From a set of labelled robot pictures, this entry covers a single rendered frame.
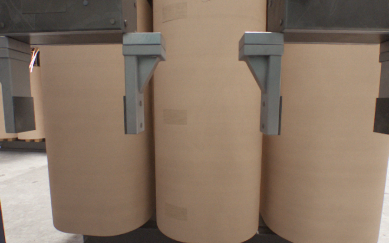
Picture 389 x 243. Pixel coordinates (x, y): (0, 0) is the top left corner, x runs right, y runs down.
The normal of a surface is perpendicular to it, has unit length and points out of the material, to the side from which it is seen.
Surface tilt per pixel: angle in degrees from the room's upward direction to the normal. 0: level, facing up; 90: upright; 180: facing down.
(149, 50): 90
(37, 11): 90
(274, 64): 90
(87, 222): 90
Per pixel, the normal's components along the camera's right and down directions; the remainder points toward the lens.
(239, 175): 0.26, 0.10
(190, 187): -0.05, 0.10
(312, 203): -0.32, 0.09
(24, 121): 1.00, 0.00
